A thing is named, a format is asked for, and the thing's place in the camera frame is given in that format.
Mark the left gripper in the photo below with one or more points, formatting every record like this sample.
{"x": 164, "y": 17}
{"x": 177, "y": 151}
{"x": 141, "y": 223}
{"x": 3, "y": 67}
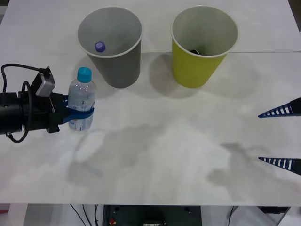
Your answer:
{"x": 37, "y": 113}

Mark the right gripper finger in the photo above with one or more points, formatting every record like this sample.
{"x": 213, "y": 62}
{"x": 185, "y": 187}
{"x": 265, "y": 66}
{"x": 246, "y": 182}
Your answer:
{"x": 282, "y": 163}
{"x": 282, "y": 111}

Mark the clear bottle with blue cap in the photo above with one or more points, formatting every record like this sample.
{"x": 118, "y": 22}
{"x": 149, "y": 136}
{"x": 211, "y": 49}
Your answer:
{"x": 82, "y": 94}

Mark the silver-black left robot arm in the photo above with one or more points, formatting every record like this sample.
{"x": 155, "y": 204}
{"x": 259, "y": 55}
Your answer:
{"x": 9, "y": 113}

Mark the grey plastic bin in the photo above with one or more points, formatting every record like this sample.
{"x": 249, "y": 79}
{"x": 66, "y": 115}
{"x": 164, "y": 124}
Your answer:
{"x": 122, "y": 68}

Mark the bottle with purple cap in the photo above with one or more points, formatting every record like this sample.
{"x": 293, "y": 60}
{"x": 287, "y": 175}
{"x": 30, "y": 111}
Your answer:
{"x": 100, "y": 46}

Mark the yellow-green plastic bin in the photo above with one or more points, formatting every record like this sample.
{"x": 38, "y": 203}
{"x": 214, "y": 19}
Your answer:
{"x": 195, "y": 68}

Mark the black can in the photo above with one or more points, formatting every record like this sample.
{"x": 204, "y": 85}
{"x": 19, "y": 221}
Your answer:
{"x": 194, "y": 51}

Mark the black robot torso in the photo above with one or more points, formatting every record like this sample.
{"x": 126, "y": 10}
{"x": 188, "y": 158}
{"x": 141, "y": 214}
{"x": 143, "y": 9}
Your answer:
{"x": 152, "y": 215}

